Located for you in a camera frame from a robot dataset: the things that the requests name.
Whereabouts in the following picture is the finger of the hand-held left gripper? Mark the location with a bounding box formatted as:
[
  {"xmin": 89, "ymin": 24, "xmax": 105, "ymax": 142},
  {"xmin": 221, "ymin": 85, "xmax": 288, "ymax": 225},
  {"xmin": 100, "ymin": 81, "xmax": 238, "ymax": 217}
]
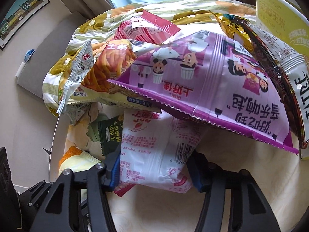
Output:
[{"xmin": 19, "ymin": 180, "xmax": 57, "ymax": 211}]

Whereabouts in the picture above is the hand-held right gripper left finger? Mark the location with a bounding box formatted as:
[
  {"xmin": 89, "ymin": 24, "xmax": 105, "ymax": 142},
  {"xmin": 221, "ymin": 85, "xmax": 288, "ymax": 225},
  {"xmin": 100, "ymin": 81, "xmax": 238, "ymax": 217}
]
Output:
[{"xmin": 30, "ymin": 147, "xmax": 122, "ymax": 232}]

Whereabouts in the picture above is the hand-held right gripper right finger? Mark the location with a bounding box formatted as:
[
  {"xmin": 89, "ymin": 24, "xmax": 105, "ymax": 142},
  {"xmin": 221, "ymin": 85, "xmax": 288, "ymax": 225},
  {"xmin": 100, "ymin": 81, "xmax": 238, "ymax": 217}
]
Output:
[{"xmin": 187, "ymin": 151, "xmax": 273, "ymax": 232}]

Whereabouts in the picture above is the white tissue pack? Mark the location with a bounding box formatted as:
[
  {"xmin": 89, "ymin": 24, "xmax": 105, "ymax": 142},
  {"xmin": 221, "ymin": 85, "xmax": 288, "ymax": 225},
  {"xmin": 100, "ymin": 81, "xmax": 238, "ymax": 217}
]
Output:
[{"xmin": 113, "ymin": 111, "xmax": 205, "ymax": 197}]

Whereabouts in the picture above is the gold brown snack bag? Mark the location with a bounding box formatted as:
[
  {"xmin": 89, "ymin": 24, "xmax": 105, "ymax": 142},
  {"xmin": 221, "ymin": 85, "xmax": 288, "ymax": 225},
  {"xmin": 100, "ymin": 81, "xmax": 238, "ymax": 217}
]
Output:
[{"xmin": 212, "ymin": 12, "xmax": 302, "ymax": 143}]

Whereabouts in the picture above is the yellow-green cardboard box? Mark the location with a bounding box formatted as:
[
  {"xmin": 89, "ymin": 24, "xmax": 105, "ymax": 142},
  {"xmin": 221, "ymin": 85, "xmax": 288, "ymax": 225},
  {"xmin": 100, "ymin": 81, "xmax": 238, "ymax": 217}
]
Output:
[{"xmin": 253, "ymin": 0, "xmax": 309, "ymax": 58}]

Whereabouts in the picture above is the dark green small packet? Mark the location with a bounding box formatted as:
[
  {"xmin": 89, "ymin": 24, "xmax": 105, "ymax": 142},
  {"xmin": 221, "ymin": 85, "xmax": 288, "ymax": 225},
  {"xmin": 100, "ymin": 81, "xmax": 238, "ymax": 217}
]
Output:
[{"xmin": 98, "ymin": 118, "xmax": 125, "ymax": 156}]

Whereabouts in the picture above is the orange yellow snack packet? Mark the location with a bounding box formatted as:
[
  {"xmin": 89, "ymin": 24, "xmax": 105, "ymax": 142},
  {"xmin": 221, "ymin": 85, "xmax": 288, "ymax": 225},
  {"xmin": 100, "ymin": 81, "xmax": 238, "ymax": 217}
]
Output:
[{"xmin": 59, "ymin": 146, "xmax": 104, "ymax": 177}]

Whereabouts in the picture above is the cream floral sheet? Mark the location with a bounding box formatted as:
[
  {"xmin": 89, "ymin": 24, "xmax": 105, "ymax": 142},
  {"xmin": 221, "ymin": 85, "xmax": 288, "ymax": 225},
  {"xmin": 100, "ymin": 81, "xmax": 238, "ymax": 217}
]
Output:
[{"xmin": 48, "ymin": 101, "xmax": 302, "ymax": 232}]

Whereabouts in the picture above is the purple cartoon snack bag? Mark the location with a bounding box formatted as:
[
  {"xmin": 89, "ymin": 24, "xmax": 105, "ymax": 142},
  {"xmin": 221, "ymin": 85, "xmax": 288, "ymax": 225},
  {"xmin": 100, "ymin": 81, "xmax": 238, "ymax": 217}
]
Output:
[{"xmin": 107, "ymin": 29, "xmax": 300, "ymax": 155}]

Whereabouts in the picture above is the small silver crimped packet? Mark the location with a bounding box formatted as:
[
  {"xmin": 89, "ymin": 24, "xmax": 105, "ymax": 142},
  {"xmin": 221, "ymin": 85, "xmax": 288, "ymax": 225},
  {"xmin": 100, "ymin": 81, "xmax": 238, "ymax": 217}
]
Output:
[{"xmin": 57, "ymin": 41, "xmax": 94, "ymax": 115}]

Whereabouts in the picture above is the orange fries snack bag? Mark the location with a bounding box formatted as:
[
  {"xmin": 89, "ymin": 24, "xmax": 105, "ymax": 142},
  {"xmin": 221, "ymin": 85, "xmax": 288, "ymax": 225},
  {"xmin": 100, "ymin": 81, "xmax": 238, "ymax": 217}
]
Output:
[{"xmin": 77, "ymin": 40, "xmax": 162, "ymax": 114}]

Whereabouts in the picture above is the grey headboard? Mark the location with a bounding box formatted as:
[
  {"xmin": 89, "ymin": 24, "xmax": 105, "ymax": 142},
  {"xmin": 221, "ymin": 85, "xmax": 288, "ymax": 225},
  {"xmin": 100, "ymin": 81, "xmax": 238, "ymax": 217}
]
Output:
[{"xmin": 16, "ymin": 11, "xmax": 88, "ymax": 95}]

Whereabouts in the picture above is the pink snack bag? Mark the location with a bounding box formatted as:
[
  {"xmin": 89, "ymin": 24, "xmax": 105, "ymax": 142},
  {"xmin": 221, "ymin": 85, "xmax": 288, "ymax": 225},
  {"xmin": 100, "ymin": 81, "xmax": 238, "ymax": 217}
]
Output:
[{"xmin": 113, "ymin": 10, "xmax": 181, "ymax": 46}]

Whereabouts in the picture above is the white grey snack bag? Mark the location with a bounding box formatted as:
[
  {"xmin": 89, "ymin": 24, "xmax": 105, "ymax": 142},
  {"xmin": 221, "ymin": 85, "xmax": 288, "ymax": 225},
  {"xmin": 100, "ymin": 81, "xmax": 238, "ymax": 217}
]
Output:
[{"xmin": 253, "ymin": 24, "xmax": 309, "ymax": 150}]

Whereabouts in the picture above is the green striped floral quilt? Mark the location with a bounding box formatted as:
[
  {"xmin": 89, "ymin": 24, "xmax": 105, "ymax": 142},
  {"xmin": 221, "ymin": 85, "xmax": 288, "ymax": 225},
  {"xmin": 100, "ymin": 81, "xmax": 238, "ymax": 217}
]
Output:
[{"xmin": 42, "ymin": 0, "xmax": 257, "ymax": 116}]

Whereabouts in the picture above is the framed wall picture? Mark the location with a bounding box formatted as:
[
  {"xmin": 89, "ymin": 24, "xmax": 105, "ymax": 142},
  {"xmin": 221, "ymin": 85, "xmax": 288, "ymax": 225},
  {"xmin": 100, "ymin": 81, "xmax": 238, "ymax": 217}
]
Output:
[{"xmin": 0, "ymin": 0, "xmax": 50, "ymax": 51}]

